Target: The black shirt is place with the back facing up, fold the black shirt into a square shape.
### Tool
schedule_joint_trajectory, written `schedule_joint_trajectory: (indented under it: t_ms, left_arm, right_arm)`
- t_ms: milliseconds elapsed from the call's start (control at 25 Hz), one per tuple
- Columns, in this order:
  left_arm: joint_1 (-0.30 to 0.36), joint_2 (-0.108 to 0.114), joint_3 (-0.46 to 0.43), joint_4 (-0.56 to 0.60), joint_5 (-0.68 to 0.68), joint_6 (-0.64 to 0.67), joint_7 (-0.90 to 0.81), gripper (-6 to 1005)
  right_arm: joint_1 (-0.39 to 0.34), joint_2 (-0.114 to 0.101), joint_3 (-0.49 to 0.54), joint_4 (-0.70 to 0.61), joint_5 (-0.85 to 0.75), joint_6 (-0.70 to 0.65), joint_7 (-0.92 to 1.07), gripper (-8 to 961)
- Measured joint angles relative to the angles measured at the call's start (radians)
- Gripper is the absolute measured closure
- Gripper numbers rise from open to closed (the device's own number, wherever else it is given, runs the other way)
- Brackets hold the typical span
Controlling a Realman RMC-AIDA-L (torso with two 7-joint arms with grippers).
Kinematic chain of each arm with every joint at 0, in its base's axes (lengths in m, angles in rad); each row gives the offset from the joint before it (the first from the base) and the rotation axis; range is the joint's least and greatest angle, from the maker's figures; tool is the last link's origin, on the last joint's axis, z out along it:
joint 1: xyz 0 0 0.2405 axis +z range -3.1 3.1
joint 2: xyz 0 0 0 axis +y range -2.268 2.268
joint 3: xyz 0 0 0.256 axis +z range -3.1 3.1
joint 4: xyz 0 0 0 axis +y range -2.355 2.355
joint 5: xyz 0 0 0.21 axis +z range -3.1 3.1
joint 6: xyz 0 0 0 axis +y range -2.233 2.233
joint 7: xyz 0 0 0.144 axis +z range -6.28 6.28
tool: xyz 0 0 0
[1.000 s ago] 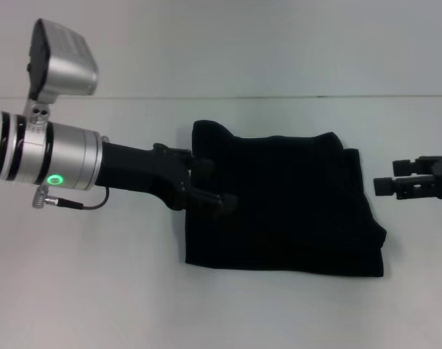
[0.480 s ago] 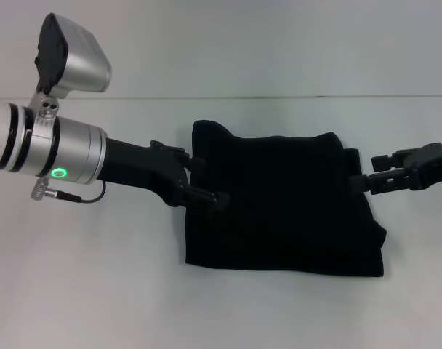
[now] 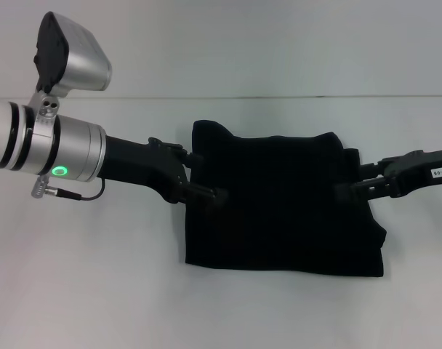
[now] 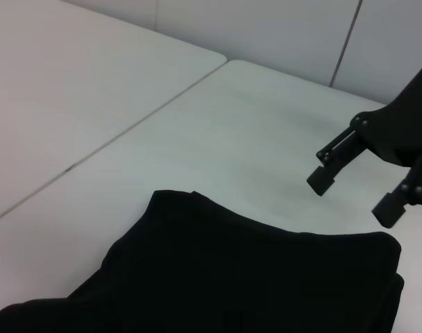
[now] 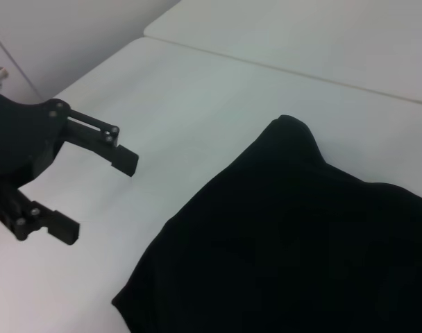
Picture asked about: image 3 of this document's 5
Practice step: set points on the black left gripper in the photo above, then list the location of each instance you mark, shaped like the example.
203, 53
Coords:
144, 167

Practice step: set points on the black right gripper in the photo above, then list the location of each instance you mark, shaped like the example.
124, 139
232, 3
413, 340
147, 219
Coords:
417, 171

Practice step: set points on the black shirt with FREE print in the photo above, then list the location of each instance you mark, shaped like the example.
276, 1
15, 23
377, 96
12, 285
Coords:
279, 203

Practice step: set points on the silver camera mount bracket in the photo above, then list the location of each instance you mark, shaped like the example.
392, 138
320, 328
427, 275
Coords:
46, 109

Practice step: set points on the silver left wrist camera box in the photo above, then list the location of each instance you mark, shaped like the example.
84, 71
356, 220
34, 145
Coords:
75, 58

